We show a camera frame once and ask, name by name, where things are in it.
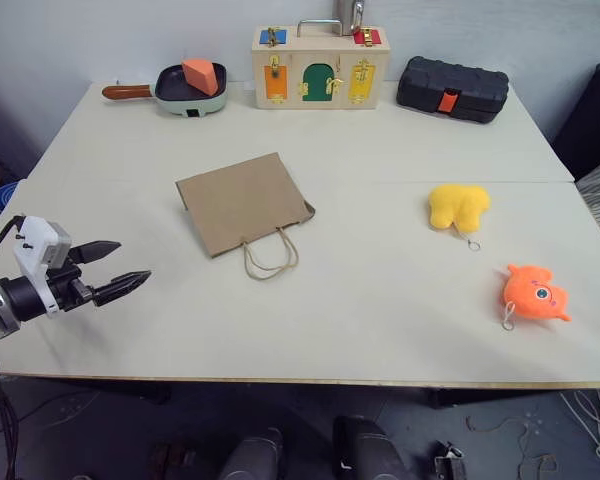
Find green frying pan wooden handle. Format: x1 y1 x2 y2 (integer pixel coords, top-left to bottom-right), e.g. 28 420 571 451
101 62 229 119

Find dark rounded right foot shape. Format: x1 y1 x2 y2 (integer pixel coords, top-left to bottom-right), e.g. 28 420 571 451
332 414 404 480

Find orange wedge block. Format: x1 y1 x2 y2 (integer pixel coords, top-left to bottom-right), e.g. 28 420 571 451
181 58 219 96

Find brown paper bag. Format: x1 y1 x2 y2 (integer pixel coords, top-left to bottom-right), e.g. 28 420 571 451
175 151 317 281

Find yellow plush toy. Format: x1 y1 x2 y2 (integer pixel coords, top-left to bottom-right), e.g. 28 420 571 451
427 183 492 254

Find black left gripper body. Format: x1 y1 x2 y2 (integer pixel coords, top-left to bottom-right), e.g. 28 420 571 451
45 246 97 313

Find dark rounded left foot shape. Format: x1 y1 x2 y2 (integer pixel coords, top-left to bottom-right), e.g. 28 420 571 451
218 426 285 480

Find black plastic tool case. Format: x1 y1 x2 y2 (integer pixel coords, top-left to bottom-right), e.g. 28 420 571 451
395 55 510 124

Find wooden lock activity box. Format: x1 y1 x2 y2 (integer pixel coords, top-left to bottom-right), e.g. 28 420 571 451
250 18 393 111

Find blue bucket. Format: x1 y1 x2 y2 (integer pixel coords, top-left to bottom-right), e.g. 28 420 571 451
0 180 20 214

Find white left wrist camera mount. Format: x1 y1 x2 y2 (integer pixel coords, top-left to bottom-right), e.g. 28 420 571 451
12 215 73 319

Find white floor cables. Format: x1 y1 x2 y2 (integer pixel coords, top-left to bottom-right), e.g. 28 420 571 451
559 388 600 469

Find dark rounded foot shape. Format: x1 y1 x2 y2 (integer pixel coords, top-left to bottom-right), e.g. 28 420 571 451
218 426 285 480
332 414 404 480

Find silver metal cup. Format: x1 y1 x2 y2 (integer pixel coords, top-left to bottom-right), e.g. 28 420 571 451
334 0 366 37

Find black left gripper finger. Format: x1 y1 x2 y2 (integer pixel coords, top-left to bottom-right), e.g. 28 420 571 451
77 240 123 265
91 270 153 308

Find orange plush fish toy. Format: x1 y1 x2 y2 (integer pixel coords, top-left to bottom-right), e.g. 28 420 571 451
500 263 573 332

